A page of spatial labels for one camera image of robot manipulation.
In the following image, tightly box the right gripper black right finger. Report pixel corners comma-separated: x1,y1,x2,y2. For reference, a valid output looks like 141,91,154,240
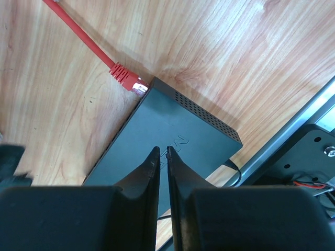
166,147,334,250

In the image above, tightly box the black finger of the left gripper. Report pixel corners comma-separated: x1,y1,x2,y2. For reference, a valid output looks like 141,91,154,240
1,144,33,186

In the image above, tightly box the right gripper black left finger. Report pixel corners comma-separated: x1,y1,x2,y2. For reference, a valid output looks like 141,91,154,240
1,147,160,250

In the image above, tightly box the black network switch box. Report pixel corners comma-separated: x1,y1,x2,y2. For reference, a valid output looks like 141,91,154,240
84,78,242,215

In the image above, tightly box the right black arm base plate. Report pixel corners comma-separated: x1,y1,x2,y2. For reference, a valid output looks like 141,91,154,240
244,124,334,185

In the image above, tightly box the aluminium front rail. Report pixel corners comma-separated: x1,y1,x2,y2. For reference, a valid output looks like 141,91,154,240
239,77,334,185

